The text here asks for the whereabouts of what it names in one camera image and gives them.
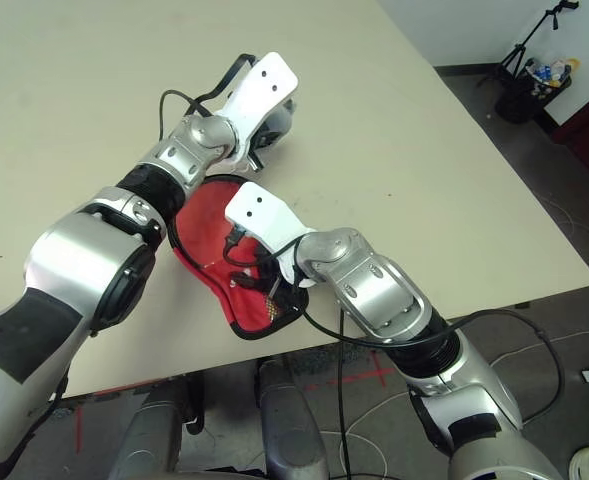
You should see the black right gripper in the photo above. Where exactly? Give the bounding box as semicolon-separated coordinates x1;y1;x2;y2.
230;247;303;314

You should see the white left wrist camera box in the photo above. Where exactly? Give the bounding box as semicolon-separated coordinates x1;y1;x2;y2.
216;51;300;169

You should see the black red paddle case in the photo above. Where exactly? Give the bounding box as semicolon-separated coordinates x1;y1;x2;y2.
167;173;310;342

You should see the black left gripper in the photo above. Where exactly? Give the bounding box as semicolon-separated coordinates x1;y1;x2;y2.
246;124;281;174

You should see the red tape cross mark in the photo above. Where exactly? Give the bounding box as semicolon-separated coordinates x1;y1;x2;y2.
306;349;395;394

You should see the grey robot right leg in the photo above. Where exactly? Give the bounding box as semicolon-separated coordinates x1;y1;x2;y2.
256;357;330;480

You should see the black waste bin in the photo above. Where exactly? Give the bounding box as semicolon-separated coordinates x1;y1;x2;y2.
493;62;573;124

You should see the crumpled plastic rubbish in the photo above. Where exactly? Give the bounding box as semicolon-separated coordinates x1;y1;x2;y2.
526;57;580;86

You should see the black tripod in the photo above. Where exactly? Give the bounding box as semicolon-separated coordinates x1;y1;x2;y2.
476;0;580;89

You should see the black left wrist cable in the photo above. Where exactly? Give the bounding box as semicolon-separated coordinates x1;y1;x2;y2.
158;53;258;144

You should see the grey robot torso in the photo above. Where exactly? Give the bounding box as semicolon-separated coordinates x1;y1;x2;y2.
173;467;270;480

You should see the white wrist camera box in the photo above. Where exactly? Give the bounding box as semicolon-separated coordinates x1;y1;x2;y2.
216;51;300;169
223;182;318;290

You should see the thin white floor cable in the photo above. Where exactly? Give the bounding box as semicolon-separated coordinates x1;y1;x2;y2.
318;327;589;480

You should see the grey robot leg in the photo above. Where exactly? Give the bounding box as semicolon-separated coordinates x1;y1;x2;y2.
256;357;330;480
108;387;205;480

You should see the grey robot left leg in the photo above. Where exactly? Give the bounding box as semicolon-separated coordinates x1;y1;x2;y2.
108;387;205;480

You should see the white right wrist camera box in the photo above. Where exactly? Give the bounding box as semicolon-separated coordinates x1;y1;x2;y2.
223;182;318;290

